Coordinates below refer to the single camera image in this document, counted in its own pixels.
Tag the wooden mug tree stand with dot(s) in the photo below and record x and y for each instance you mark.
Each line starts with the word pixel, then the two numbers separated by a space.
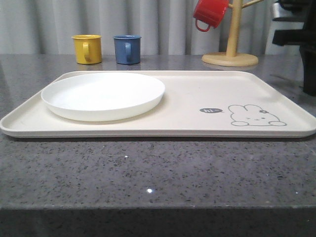
pixel 231 58

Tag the white round plate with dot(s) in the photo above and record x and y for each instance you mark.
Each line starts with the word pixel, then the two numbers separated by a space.
pixel 103 96

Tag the blue enamel mug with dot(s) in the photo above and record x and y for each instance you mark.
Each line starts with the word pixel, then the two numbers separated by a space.
pixel 127 49

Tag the yellow enamel mug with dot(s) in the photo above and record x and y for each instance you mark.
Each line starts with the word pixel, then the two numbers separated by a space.
pixel 88 49

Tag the grey curtain backdrop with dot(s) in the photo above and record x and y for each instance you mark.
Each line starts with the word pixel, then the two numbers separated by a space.
pixel 167 27

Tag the red enamel mug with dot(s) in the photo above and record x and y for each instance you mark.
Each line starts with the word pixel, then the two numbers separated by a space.
pixel 210 12

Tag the beige rabbit serving tray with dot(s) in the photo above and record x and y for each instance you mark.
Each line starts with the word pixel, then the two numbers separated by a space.
pixel 195 104

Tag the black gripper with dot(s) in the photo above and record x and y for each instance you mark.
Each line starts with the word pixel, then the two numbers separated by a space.
pixel 301 11

